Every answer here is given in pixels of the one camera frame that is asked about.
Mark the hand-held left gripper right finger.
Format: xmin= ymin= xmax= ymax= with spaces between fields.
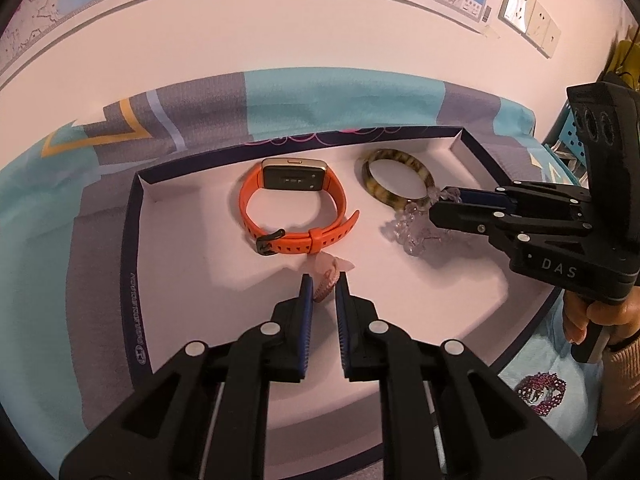
xmin=334 ymin=274 xmax=586 ymax=480

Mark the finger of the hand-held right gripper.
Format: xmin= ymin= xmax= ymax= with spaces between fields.
xmin=428 ymin=201 xmax=593 ymax=262
xmin=456 ymin=182 xmax=595 ymax=222

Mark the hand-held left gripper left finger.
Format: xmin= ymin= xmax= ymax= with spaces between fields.
xmin=59 ymin=274 xmax=316 ymax=480

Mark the pink hair clip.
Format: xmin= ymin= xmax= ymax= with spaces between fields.
xmin=300 ymin=254 xmax=356 ymax=305

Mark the clear crystal bead bracelet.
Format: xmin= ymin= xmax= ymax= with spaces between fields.
xmin=381 ymin=186 xmax=471 ymax=258

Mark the white navy-rimmed box tray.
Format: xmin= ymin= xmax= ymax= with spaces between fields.
xmin=120 ymin=125 xmax=568 ymax=470

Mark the maroon beaded bracelet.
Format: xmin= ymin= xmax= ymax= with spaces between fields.
xmin=515 ymin=371 xmax=568 ymax=416

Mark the person's right forearm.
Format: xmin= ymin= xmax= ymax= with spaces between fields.
xmin=595 ymin=332 xmax=640 ymax=432

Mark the person's right hand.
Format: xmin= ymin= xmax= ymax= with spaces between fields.
xmin=562 ymin=290 xmax=640 ymax=348

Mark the blue perforated basket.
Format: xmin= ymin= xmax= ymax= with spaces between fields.
xmin=542 ymin=100 xmax=593 ymax=187

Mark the orange smartwatch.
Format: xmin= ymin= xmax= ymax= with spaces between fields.
xmin=238 ymin=157 xmax=361 ymax=257

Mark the tortoiseshell bangle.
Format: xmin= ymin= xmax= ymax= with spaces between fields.
xmin=361 ymin=148 xmax=436 ymax=209

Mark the yellow object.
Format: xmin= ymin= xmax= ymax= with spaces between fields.
xmin=606 ymin=35 xmax=640 ymax=92

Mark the teal grey patterned blanket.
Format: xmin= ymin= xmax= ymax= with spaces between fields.
xmin=0 ymin=66 xmax=601 ymax=480

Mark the white wall socket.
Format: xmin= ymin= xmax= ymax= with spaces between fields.
xmin=542 ymin=15 xmax=562 ymax=57
xmin=525 ymin=0 xmax=552 ymax=44
xmin=500 ymin=0 xmax=536 ymax=32

